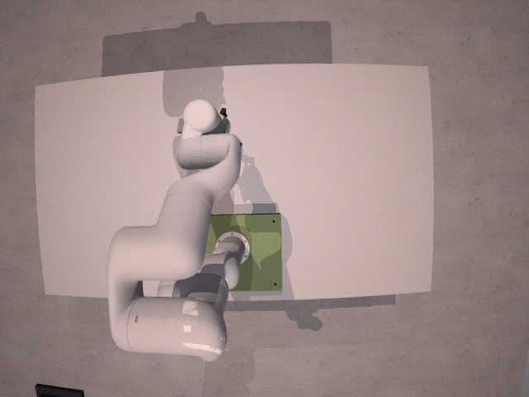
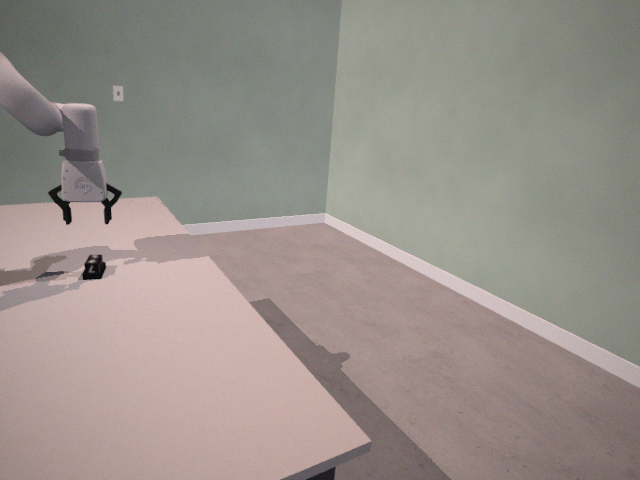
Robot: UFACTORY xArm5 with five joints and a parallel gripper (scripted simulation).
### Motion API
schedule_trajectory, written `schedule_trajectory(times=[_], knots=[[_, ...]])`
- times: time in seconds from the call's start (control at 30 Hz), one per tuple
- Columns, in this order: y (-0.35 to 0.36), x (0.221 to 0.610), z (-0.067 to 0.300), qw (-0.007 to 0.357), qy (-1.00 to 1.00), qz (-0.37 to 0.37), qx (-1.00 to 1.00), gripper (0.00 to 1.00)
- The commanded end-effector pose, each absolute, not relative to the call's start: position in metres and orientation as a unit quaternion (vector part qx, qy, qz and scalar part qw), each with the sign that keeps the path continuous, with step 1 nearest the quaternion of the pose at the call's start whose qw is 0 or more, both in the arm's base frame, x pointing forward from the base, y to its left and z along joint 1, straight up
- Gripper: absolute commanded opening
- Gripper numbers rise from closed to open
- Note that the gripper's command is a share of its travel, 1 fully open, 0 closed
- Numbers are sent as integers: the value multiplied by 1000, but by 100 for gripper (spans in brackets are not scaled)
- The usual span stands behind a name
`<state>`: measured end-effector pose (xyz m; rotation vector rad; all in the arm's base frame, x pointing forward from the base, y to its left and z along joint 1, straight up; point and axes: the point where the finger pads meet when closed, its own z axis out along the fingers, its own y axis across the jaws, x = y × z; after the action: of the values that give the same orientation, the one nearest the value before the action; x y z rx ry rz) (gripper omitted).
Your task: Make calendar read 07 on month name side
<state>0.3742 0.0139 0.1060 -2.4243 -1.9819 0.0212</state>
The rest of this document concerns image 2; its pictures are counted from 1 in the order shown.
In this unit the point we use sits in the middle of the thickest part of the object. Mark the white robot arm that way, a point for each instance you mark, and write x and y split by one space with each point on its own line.
36 113

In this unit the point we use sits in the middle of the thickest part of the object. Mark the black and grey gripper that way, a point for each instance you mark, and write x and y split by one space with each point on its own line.
84 181

